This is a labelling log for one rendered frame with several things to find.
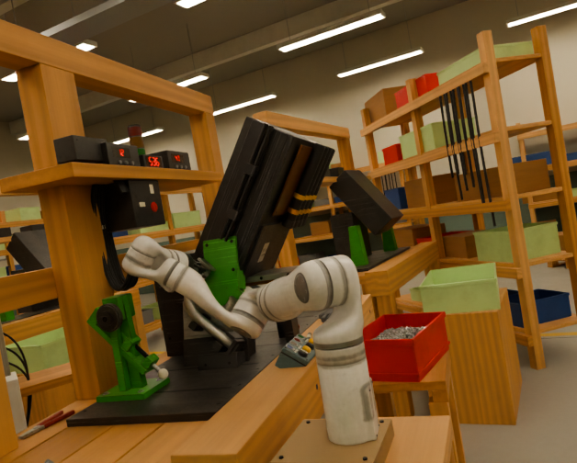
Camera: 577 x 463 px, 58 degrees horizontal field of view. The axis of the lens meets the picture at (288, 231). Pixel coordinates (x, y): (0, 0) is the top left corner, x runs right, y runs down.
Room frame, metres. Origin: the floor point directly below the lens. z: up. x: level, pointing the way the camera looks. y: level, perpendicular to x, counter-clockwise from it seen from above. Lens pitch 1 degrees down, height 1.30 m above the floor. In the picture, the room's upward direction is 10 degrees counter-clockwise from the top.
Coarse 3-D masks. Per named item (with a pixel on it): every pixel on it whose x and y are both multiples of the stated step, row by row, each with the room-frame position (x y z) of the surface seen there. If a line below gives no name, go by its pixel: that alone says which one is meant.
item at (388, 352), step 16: (384, 320) 1.76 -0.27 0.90; (400, 320) 1.74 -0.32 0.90; (416, 320) 1.71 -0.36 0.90; (432, 320) 1.68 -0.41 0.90; (368, 336) 1.64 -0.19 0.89; (384, 336) 1.62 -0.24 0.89; (400, 336) 1.58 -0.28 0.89; (416, 336) 1.42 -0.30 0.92; (432, 336) 1.54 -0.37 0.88; (368, 352) 1.48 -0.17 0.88; (384, 352) 1.45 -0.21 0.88; (400, 352) 1.43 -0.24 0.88; (416, 352) 1.42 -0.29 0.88; (432, 352) 1.52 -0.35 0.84; (368, 368) 1.48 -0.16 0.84; (384, 368) 1.46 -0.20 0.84; (400, 368) 1.43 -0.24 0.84; (416, 368) 1.41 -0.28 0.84
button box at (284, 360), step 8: (296, 336) 1.52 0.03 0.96; (304, 336) 1.54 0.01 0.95; (304, 344) 1.48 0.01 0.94; (280, 352) 1.41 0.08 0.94; (288, 352) 1.40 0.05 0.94; (296, 352) 1.41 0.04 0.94; (312, 352) 1.46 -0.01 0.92; (280, 360) 1.41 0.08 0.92; (288, 360) 1.41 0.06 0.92; (296, 360) 1.40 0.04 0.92; (304, 360) 1.39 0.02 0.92
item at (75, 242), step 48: (48, 96) 1.50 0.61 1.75; (48, 144) 1.50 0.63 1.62; (48, 192) 1.51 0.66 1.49; (48, 240) 1.52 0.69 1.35; (96, 240) 1.59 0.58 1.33; (96, 288) 1.55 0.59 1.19; (96, 336) 1.52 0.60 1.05; (0, 384) 1.19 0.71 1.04; (96, 384) 1.49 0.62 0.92; (0, 432) 1.17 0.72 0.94
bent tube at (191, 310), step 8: (208, 264) 1.64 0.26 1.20; (184, 296) 1.61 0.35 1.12; (192, 304) 1.60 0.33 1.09; (192, 312) 1.59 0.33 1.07; (200, 320) 1.58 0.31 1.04; (208, 320) 1.58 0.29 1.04; (208, 328) 1.56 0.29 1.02; (216, 328) 1.56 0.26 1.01; (216, 336) 1.55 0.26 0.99; (224, 336) 1.54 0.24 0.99; (224, 344) 1.54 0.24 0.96
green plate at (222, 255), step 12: (216, 240) 1.65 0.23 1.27; (228, 240) 1.64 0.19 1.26; (204, 252) 1.66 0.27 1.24; (216, 252) 1.64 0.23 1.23; (228, 252) 1.63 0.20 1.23; (216, 264) 1.64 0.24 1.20; (228, 264) 1.62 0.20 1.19; (216, 276) 1.63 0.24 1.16; (228, 276) 1.61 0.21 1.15; (240, 276) 1.65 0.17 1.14; (216, 288) 1.62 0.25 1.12; (228, 288) 1.60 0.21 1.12; (240, 288) 1.65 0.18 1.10
